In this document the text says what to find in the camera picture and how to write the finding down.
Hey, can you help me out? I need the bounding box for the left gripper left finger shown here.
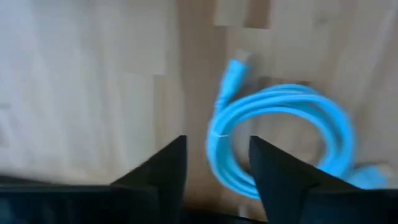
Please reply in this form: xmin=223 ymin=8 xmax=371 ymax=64
xmin=110 ymin=135 xmax=188 ymax=224

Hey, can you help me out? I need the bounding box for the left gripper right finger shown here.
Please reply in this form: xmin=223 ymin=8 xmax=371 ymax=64
xmin=248 ymin=135 xmax=361 ymax=224

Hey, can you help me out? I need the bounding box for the light blue cable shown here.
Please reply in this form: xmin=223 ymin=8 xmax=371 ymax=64
xmin=205 ymin=49 xmax=391 ymax=200

